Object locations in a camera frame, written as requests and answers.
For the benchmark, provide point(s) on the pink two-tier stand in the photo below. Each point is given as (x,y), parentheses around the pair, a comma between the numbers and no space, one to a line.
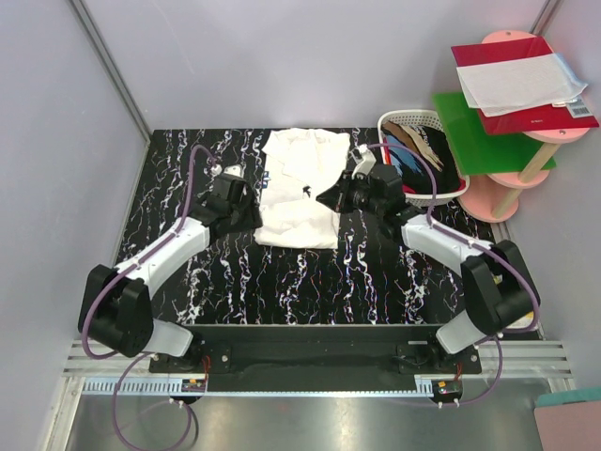
(493,198)

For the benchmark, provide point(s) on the white perforated plastic basket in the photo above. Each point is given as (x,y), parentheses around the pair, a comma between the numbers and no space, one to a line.
(428,118)

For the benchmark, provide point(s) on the green plastic sheet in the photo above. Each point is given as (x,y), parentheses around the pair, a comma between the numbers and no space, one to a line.
(475,151)

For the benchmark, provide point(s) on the teal cloth edge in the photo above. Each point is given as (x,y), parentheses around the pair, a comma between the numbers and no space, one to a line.
(569,397)

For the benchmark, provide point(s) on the yellow illustrated paperback book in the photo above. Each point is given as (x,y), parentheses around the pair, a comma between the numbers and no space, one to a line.
(522,323)

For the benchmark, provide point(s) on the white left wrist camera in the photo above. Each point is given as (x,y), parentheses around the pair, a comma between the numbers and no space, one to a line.
(233,170)

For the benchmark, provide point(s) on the white daisy print t-shirt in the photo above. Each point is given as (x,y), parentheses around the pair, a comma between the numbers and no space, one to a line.
(300,165)

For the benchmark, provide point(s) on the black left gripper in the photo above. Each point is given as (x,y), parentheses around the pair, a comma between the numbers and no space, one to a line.
(253,219)

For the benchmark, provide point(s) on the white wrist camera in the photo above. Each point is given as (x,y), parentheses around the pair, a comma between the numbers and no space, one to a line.
(364,161)
(233,170)

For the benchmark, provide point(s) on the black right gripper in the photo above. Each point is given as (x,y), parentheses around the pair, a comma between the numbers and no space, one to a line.
(337,196)

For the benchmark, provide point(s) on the white mesh cloth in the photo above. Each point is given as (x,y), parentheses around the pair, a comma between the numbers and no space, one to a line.
(498,89)

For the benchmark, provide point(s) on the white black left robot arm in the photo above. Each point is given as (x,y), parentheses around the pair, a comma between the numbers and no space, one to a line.
(116,309)

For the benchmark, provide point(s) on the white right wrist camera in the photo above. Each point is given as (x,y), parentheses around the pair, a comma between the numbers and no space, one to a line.
(364,161)

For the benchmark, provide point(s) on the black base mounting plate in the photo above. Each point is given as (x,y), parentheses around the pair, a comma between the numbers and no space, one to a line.
(414,357)

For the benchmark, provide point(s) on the red plastic folder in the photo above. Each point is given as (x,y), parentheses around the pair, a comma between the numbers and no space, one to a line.
(570,115)

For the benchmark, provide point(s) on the black printed t-shirt in basket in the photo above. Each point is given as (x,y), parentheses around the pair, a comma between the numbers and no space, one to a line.
(431,145)

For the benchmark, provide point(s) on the pink board corner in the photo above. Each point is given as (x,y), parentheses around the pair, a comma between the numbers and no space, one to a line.
(569,427)

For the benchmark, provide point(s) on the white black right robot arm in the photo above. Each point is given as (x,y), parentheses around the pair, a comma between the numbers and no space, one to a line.
(497,285)

